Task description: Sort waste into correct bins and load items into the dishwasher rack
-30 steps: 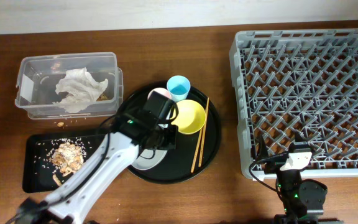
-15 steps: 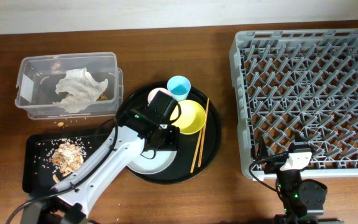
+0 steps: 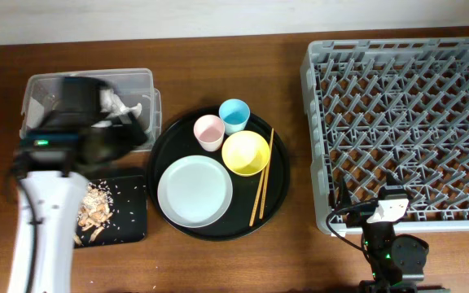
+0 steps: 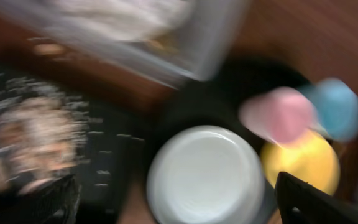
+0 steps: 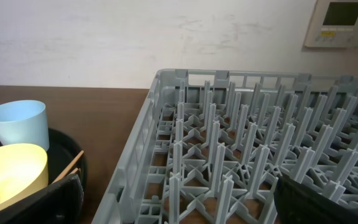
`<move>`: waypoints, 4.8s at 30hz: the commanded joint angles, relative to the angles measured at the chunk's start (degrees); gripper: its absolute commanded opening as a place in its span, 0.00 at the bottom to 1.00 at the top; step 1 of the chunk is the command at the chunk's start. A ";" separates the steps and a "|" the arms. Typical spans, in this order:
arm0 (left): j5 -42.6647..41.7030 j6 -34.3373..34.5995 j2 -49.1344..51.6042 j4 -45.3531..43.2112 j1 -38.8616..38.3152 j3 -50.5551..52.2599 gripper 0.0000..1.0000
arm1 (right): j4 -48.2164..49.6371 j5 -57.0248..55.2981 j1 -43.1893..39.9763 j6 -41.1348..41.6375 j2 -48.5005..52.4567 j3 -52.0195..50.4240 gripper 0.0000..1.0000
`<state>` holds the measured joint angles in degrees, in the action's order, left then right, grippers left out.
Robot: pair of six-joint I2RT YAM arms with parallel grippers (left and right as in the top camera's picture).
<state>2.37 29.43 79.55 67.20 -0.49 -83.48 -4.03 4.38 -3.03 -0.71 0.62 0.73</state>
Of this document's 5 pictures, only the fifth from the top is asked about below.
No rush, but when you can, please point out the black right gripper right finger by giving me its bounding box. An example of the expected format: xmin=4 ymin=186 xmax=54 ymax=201
xmin=273 ymin=176 xmax=358 ymax=224

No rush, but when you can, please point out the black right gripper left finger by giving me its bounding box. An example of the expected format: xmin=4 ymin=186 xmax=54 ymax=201
xmin=0 ymin=174 xmax=84 ymax=224

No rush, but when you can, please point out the yellow bowl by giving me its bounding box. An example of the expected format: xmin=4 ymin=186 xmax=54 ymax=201
xmin=0 ymin=143 xmax=48 ymax=211

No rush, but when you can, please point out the grey dishwasher rack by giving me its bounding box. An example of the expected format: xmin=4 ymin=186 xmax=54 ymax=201
xmin=93 ymin=69 xmax=358 ymax=223

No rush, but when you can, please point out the left wooden chopstick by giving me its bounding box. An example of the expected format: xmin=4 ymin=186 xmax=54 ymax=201
xmin=52 ymin=151 xmax=84 ymax=184

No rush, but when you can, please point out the wooden chopstick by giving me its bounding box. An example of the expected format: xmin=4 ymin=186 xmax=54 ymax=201
xmin=52 ymin=151 xmax=84 ymax=184
xmin=69 ymin=168 xmax=80 ymax=174

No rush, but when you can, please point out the right wooden chopstick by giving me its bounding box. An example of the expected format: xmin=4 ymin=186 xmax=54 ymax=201
xmin=69 ymin=168 xmax=80 ymax=174

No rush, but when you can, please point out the black round tray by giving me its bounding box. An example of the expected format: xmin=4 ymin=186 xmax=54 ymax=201
xmin=47 ymin=128 xmax=87 ymax=191

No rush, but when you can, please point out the blue cup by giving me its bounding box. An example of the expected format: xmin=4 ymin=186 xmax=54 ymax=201
xmin=0 ymin=100 xmax=50 ymax=151

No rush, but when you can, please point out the wall control panel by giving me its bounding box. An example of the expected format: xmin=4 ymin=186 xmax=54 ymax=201
xmin=304 ymin=0 xmax=358 ymax=49

